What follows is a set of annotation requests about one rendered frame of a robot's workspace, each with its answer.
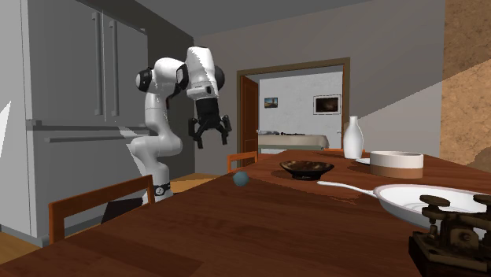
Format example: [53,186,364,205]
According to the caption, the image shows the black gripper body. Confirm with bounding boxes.
[194,97,222,130]

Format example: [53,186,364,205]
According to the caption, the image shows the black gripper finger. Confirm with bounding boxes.
[215,114,233,146]
[187,117,205,150]

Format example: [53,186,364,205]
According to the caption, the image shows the brown wooden door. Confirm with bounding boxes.
[239,75,260,168]

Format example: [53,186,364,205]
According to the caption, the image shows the small brown wooden chair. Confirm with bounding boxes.
[226,150,259,174]

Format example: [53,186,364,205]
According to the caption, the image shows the blue-grey ball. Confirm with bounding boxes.
[232,171,250,188]

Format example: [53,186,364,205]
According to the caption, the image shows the bed with pale cover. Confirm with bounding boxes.
[257,130,330,151]

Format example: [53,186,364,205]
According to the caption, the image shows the dark brown bowl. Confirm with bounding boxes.
[279,160,335,181]

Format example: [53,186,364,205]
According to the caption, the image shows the dark robot stand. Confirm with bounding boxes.
[101,196,150,225]

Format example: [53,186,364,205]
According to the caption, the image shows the grey refrigerator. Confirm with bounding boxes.
[0,0,153,248]

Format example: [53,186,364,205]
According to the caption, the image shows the white vase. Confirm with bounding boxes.
[342,116,364,161]

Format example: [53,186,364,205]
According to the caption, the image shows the white and tan round bowl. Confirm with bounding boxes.
[369,150,425,179]

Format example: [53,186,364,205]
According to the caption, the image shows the white frying pan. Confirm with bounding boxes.
[316,179,491,241]

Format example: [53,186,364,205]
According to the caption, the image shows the dark antique balance scale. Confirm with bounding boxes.
[408,194,491,277]

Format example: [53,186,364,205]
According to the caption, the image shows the white-framed dark wall picture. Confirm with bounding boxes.
[312,94,342,116]

